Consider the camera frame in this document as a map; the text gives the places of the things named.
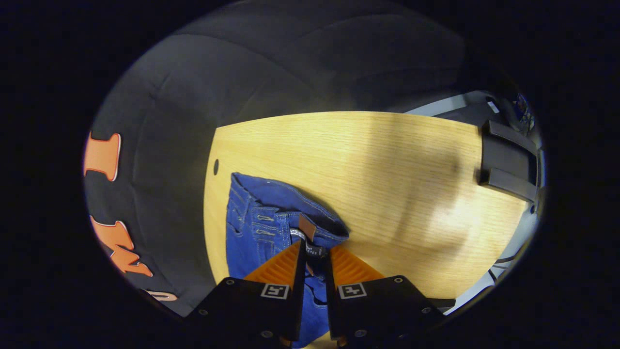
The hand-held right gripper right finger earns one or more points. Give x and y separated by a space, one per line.
330 300

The blue jeans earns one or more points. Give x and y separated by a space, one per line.
261 228

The black backdrop cloth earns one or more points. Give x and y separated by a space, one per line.
193 97

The black chair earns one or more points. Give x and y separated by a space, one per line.
503 160

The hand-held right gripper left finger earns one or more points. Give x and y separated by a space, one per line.
298 291

